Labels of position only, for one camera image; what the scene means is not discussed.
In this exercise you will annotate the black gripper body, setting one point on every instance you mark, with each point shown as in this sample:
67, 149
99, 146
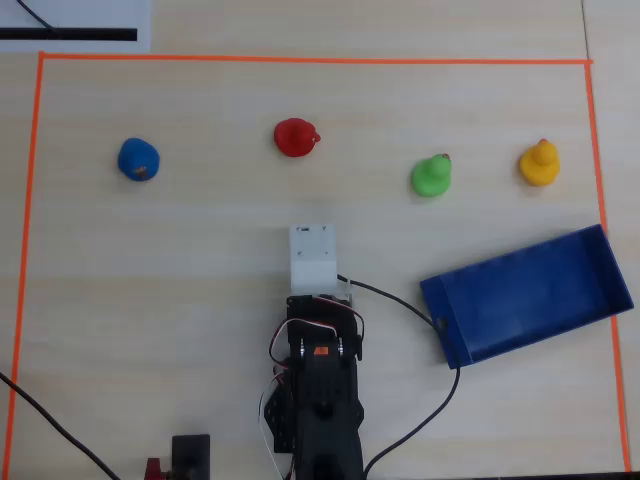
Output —
311, 303

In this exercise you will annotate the blue rubber duck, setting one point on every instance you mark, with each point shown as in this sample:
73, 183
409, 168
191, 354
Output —
137, 156

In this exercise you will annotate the red rubber duck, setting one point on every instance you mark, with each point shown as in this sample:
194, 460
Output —
294, 137

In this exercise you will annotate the green rubber duck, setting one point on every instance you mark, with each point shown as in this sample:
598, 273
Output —
430, 176

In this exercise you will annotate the blue open plastic box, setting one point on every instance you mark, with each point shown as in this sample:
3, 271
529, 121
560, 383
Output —
525, 305

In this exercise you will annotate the yellow rubber duck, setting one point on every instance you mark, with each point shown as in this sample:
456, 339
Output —
539, 167

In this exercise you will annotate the black table clamp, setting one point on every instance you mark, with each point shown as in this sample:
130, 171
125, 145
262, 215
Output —
191, 452

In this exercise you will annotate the long orange tape strip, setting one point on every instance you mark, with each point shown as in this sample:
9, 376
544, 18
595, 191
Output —
300, 59

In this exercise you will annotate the black tape strip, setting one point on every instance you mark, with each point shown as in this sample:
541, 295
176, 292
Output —
90, 34

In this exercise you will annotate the white paper sheet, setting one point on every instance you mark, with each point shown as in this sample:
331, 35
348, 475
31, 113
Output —
75, 14

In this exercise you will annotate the white camera housing box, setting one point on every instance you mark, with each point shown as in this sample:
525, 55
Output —
311, 260

